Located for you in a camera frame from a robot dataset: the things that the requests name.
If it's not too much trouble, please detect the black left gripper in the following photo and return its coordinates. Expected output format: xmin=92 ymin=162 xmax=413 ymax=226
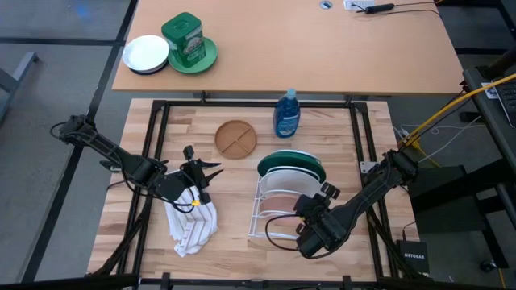
xmin=181 ymin=145 xmax=224 ymax=205

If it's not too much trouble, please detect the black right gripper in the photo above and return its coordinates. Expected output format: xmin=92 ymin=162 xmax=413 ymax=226
xmin=293 ymin=183 xmax=347 ymax=259

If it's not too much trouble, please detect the brown divided plate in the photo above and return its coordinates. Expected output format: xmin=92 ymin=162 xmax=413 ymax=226
xmin=214 ymin=119 xmax=258 ymax=160

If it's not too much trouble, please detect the black side table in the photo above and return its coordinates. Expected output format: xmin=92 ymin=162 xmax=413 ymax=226
xmin=405 ymin=68 xmax=516 ymax=269

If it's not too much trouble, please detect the beige desk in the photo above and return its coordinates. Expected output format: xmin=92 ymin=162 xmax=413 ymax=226
xmin=111 ymin=0 xmax=464 ymax=96

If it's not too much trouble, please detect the dark green plate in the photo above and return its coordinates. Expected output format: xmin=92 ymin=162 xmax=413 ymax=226
xmin=256 ymin=151 xmax=327 ymax=184

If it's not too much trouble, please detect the green detergent canister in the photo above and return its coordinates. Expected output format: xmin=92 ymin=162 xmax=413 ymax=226
xmin=160 ymin=11 xmax=207 ymax=68

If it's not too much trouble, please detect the pink plate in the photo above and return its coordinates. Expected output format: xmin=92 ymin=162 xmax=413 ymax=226
xmin=260 ymin=193 xmax=307 ymax=217

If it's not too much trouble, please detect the grey bench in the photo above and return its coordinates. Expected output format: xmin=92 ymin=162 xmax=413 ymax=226
xmin=0 ymin=51 xmax=40 ymax=122

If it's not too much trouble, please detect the black aluminium table frame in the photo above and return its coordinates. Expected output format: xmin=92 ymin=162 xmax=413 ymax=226
xmin=86 ymin=91 xmax=408 ymax=290

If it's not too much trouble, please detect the white wire dish rack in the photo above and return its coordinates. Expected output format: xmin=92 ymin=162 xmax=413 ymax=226
xmin=248 ymin=148 xmax=326 ymax=242

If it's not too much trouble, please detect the black Netgear switch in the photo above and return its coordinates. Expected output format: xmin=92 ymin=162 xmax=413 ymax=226
xmin=397 ymin=239 xmax=431 ymax=277

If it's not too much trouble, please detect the black power adapter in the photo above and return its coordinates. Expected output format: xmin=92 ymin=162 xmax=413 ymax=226
xmin=356 ymin=2 xmax=396 ymax=15

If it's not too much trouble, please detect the light green plate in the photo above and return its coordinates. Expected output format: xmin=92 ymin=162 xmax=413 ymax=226
xmin=167 ymin=37 xmax=218 ymax=75

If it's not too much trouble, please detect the dark blue plate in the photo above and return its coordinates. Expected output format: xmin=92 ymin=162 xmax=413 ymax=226
xmin=127 ymin=60 xmax=169 ymax=77

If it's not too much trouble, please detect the blue dish soap bottle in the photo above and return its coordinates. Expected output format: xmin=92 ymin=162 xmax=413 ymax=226
xmin=273 ymin=88 xmax=302 ymax=139

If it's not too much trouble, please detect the black laptop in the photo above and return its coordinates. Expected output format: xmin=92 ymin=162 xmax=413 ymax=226
xmin=481 ymin=78 xmax=516 ymax=130

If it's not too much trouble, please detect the white power strip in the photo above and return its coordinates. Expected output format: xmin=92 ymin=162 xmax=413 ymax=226
xmin=343 ymin=0 xmax=376 ymax=11

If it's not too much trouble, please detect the white striped towel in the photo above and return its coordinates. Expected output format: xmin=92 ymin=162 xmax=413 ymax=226
xmin=163 ymin=168 xmax=218 ymax=258

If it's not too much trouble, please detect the yellow cable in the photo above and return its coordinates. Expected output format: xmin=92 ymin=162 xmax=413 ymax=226
xmin=401 ymin=72 xmax=516 ymax=148

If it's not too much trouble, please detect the white plate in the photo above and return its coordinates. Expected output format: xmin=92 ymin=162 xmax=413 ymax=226
xmin=260 ymin=165 xmax=323 ymax=198

